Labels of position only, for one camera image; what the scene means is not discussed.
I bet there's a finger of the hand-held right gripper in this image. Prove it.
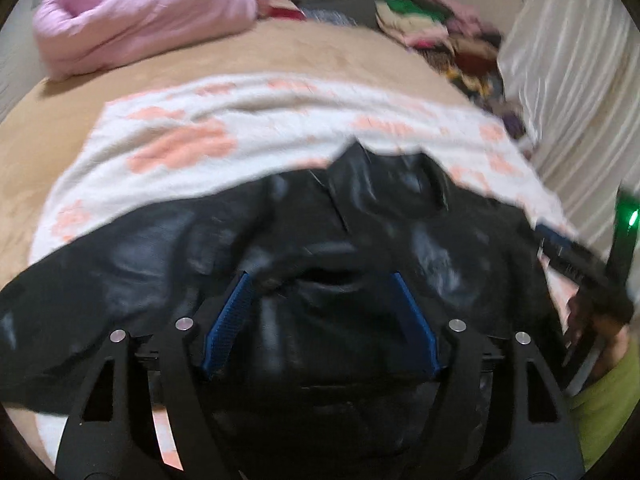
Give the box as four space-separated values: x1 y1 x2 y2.
534 222 613 291

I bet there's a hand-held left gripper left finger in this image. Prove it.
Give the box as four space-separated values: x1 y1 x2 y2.
54 271 256 480

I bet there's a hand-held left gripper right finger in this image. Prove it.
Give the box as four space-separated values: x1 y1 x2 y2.
391 271 587 480

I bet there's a black leather jacket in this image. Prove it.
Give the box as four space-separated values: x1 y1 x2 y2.
0 140 571 480

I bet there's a person's right forearm green sleeve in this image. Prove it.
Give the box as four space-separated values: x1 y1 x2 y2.
569 327 640 470

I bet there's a pile of colourful clothes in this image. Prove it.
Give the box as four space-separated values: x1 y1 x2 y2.
375 0 527 142

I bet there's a white satin curtain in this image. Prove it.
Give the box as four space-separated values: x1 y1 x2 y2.
497 0 640 266

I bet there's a white blanket with pink print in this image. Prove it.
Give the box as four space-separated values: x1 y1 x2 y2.
27 72 583 471

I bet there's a tan bed sheet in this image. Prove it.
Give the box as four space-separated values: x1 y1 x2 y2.
0 20 481 311

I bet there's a red patterned cloth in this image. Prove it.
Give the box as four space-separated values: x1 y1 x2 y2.
240 0 362 27

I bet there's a pink fleece blanket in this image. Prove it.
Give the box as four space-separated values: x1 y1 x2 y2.
32 0 259 82

